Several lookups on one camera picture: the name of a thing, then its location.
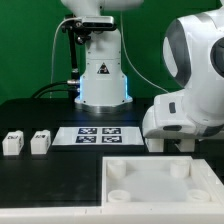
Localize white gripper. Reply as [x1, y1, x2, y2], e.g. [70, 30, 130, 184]
[142, 90, 224, 139]

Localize white square tabletop part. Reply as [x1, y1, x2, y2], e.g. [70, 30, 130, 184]
[101, 156, 224, 206]

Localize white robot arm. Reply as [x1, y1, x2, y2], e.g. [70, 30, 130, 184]
[61, 0, 224, 139]

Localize white L-shaped obstacle fixture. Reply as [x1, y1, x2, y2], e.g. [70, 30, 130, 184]
[197, 160, 224, 195]

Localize white sheet with fiducial tags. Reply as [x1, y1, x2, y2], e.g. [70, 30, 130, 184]
[53, 127, 143, 146]

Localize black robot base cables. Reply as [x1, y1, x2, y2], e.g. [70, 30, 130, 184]
[31, 79, 81, 99]

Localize black camera on stand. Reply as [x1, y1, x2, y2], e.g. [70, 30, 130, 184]
[62, 16, 116, 45]

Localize black camera stand pole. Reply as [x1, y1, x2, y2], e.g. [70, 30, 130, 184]
[68, 30, 80, 100]

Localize white camera cable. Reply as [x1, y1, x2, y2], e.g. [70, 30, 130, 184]
[49, 11, 170, 99]

